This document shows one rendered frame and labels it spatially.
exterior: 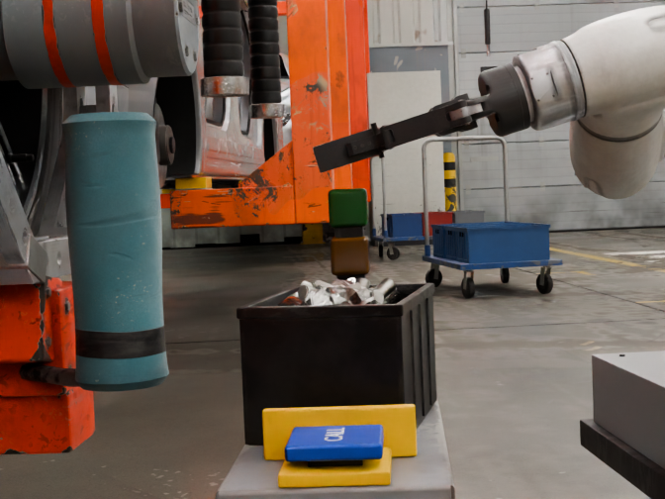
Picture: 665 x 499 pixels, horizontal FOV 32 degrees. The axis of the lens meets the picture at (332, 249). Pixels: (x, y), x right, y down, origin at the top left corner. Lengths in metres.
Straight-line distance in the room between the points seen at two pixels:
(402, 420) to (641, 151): 0.60
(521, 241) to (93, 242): 5.73
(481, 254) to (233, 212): 2.22
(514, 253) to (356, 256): 5.55
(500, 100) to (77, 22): 0.45
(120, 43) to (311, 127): 3.62
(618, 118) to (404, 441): 0.55
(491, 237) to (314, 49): 2.25
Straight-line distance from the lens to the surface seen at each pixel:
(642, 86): 1.30
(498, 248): 6.71
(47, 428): 1.25
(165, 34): 1.20
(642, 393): 1.56
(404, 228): 10.43
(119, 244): 1.09
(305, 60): 4.82
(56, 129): 1.56
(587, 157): 1.41
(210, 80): 1.05
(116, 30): 1.20
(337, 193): 1.20
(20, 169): 1.48
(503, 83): 1.28
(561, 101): 1.28
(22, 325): 1.20
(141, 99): 3.98
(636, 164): 1.42
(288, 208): 4.80
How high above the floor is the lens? 0.66
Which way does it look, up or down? 3 degrees down
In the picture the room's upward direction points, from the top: 2 degrees counter-clockwise
